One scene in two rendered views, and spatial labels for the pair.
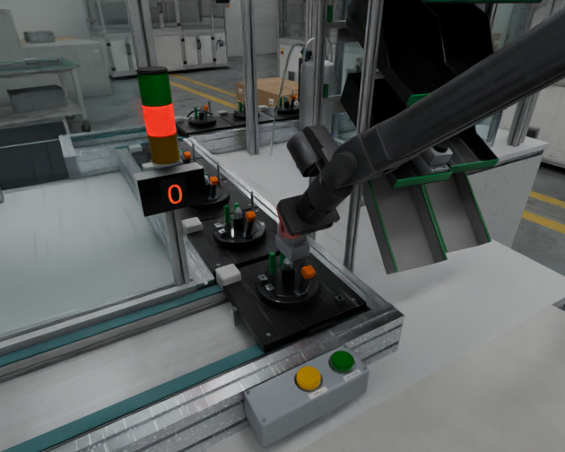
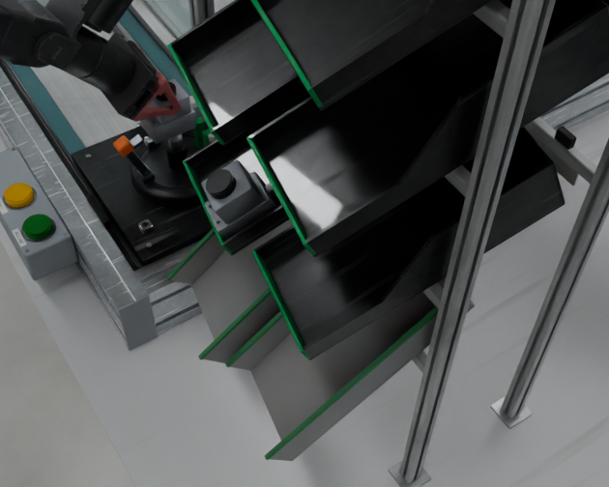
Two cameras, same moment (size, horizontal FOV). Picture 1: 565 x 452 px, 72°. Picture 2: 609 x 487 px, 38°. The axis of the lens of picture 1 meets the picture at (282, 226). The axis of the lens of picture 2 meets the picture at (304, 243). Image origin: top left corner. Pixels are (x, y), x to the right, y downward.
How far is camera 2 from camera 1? 1.26 m
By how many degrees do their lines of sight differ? 64
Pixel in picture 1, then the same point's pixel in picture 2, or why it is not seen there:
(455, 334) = (156, 442)
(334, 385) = (8, 220)
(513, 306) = not seen: outside the picture
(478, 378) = (64, 448)
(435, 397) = (41, 382)
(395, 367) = (97, 343)
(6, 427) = not seen: hidden behind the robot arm
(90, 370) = not seen: hidden behind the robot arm
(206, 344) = (117, 124)
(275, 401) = not seen: outside the picture
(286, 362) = (48, 178)
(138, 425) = not seen: outside the picture
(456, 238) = (288, 404)
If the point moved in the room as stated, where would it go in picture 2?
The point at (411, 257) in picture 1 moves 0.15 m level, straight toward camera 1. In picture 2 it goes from (219, 313) to (109, 281)
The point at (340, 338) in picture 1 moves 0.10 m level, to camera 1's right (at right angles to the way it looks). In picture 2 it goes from (80, 230) to (72, 288)
